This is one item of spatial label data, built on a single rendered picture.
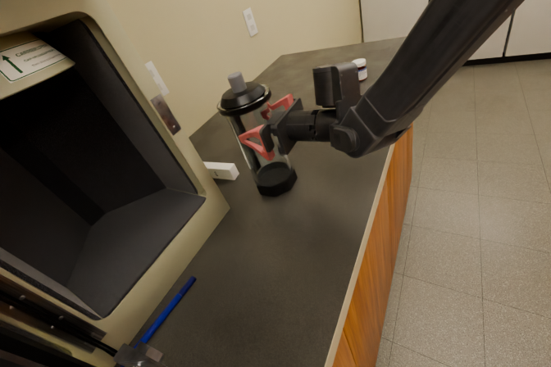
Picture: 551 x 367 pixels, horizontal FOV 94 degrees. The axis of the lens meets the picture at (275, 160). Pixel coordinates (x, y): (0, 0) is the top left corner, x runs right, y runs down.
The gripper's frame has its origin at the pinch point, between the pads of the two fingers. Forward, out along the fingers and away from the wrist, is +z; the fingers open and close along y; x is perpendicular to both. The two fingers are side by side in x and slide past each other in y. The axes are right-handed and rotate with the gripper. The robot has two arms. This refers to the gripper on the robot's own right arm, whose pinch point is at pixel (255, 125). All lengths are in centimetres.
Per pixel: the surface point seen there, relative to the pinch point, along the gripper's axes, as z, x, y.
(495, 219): -58, 111, -80
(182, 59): 50, -9, -32
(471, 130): -49, 110, -161
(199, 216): 7.6, 10.3, 17.5
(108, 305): 8.7, 8.6, 37.0
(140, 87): 6.9, -15.8, 13.2
